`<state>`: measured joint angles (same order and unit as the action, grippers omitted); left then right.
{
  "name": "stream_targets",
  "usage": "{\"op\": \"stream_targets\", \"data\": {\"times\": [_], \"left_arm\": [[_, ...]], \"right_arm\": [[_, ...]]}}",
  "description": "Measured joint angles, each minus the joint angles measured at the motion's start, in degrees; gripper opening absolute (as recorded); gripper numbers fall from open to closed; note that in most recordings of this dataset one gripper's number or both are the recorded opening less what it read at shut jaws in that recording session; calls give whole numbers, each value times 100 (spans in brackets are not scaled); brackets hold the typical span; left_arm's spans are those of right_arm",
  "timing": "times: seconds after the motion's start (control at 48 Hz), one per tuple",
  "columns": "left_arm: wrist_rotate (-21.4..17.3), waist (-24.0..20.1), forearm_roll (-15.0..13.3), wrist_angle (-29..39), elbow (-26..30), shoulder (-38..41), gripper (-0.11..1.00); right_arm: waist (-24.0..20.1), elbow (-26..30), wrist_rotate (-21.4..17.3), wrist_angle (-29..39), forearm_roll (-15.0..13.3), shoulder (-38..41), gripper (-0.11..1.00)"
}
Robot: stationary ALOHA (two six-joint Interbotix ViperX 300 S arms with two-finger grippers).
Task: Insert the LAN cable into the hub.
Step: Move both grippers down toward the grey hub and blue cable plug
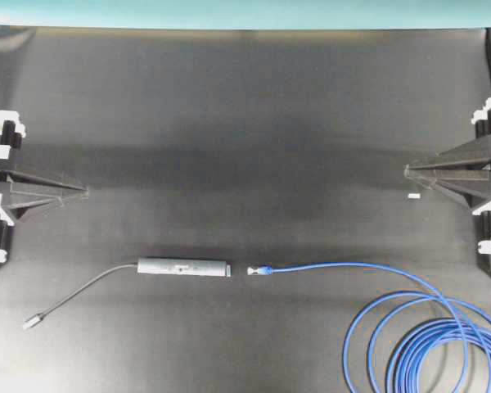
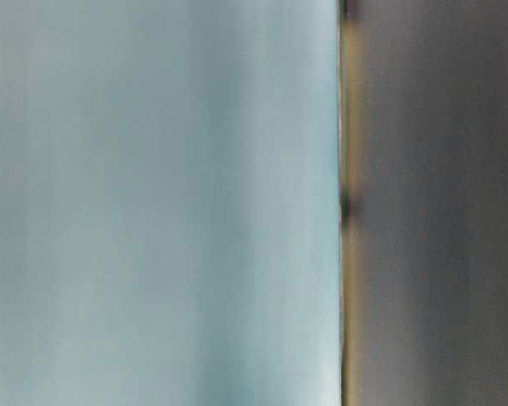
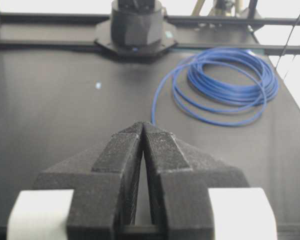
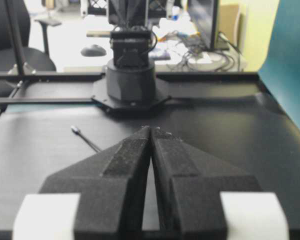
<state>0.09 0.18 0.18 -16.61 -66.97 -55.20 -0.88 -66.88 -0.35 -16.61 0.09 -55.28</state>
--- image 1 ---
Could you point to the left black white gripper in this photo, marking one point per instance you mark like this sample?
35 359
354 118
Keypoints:
53 189

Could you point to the grey USB hub with cable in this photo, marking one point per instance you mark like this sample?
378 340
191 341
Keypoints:
144 265

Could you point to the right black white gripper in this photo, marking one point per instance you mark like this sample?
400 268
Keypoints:
471 188

